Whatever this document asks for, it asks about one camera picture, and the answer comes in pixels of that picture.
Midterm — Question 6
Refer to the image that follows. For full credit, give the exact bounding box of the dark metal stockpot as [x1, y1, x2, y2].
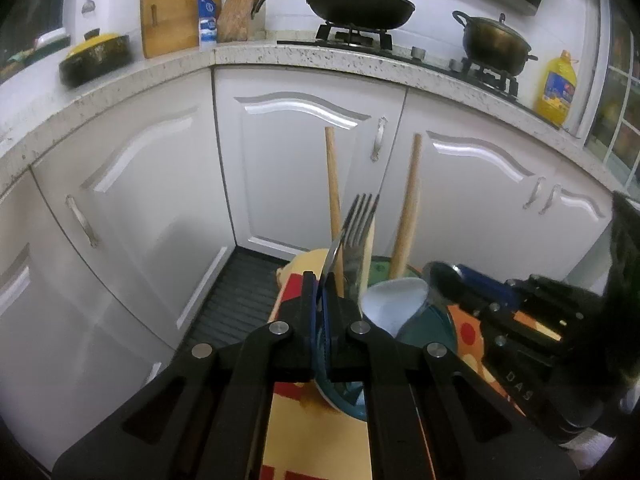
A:
[452, 10, 540, 77]

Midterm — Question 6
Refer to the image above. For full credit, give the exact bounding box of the yellow cooking oil bottle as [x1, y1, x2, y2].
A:
[534, 50, 580, 128]

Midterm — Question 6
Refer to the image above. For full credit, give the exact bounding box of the speckled kitchen countertop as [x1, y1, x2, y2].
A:
[0, 42, 640, 201]

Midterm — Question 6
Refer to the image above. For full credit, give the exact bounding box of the small metal spoon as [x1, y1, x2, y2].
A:
[421, 260, 463, 308]

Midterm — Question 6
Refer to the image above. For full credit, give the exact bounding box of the white plastic spoon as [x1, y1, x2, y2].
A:
[360, 279, 432, 338]

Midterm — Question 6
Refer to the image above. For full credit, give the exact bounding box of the black yellow casserole pot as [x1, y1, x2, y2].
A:
[59, 29, 133, 87]

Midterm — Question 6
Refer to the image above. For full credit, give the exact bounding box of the dark ribbed floor mat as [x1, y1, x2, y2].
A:
[177, 247, 301, 361]

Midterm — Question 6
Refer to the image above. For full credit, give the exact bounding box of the white cabinet door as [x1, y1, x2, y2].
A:
[29, 67, 238, 353]
[0, 180, 178, 461]
[211, 66, 408, 263]
[542, 162, 618, 291]
[382, 87, 561, 281]

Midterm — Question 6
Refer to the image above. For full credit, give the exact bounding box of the metal fork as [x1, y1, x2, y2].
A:
[320, 192, 381, 311]

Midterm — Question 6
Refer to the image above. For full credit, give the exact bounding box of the wooden knife block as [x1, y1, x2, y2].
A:
[217, 0, 273, 43]

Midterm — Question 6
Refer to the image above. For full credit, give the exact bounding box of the orange patterned tablecloth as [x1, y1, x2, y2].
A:
[260, 249, 566, 480]

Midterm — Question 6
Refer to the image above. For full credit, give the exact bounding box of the wooden cutting board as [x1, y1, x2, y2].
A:
[139, 0, 223, 59]

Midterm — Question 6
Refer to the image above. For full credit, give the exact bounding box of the black gas stove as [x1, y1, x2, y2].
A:
[276, 22, 521, 101]

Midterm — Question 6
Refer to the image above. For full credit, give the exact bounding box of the brown wooden chopstick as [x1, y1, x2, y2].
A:
[389, 132, 424, 281]
[324, 126, 347, 296]

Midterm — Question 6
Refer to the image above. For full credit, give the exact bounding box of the metal cabinet handle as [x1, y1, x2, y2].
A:
[65, 195, 99, 248]
[522, 176, 547, 211]
[371, 116, 388, 162]
[539, 184, 562, 216]

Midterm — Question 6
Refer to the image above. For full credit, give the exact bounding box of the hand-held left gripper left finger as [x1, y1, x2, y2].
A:
[52, 270, 321, 480]

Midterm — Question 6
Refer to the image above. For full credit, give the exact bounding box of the blue white packet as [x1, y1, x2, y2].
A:
[196, 0, 221, 52]

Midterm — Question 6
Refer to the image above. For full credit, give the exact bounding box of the black wok with lid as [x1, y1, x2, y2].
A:
[241, 0, 417, 30]

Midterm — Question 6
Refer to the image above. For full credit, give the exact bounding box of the white glass paned door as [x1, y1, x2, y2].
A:
[582, 5, 640, 186]

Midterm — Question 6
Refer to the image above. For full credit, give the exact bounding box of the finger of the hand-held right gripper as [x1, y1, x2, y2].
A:
[450, 261, 531, 311]
[462, 302, 521, 326]

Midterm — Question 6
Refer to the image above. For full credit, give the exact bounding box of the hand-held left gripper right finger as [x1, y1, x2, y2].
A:
[320, 272, 581, 480]

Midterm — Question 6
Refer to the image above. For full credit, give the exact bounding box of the teal plastic utensil container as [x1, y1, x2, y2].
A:
[312, 255, 458, 423]

